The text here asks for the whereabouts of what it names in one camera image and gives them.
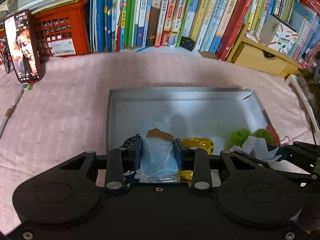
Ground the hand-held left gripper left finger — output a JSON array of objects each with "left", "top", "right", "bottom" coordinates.
[{"left": 32, "top": 138, "right": 143, "bottom": 193}]

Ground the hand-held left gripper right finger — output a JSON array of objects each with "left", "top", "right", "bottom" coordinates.
[{"left": 174, "top": 138, "right": 279, "bottom": 193}]

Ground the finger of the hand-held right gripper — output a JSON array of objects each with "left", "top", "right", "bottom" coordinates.
[{"left": 267, "top": 145, "right": 295, "bottom": 163}]

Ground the blue patterned cloth pouch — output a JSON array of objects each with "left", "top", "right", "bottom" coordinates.
[{"left": 119, "top": 133, "right": 142, "bottom": 183}]

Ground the pink plush ball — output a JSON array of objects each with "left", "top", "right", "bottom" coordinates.
[{"left": 265, "top": 125, "right": 281, "bottom": 145}]

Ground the blue face mask packet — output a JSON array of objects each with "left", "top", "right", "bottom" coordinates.
[{"left": 139, "top": 116, "right": 181, "bottom": 184}]

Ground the yellow sequin bow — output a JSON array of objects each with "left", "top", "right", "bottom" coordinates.
[{"left": 179, "top": 137, "right": 215, "bottom": 186}]

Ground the white tissue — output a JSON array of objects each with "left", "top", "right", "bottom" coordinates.
[{"left": 230, "top": 136, "right": 279, "bottom": 160}]

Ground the lime green cloth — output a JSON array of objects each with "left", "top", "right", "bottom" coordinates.
[{"left": 229, "top": 128, "right": 273, "bottom": 147}]

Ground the grey cardboard box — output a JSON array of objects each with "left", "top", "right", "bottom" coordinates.
[{"left": 106, "top": 87, "right": 282, "bottom": 179}]

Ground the white plastic pipe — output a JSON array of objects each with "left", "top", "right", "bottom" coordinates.
[{"left": 285, "top": 74, "right": 320, "bottom": 130}]

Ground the wooden drawer organiser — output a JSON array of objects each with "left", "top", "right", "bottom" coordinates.
[{"left": 226, "top": 36, "right": 305, "bottom": 77}]

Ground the small black box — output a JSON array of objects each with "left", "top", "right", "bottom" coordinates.
[{"left": 179, "top": 37, "right": 196, "bottom": 51}]

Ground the white pencil-print box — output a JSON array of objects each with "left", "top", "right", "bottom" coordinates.
[{"left": 260, "top": 14, "right": 300, "bottom": 56}]

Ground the row of thin pastel books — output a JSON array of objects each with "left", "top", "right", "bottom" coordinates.
[{"left": 246, "top": 0, "right": 320, "bottom": 67}]

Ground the row of upright books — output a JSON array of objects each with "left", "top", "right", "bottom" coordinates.
[{"left": 89, "top": 0, "right": 258, "bottom": 61}]

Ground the red plastic crate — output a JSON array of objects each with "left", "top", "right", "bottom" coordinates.
[{"left": 32, "top": 0, "right": 92, "bottom": 57}]

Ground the smartphone with lit screen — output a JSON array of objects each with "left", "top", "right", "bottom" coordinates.
[{"left": 4, "top": 9, "right": 46, "bottom": 83}]

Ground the miniature black bicycle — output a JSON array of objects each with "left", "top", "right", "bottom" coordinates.
[{"left": 0, "top": 38, "right": 13, "bottom": 74}]

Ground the grey spring-wrapped cable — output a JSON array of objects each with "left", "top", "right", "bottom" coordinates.
[{"left": 0, "top": 82, "right": 35, "bottom": 138}]

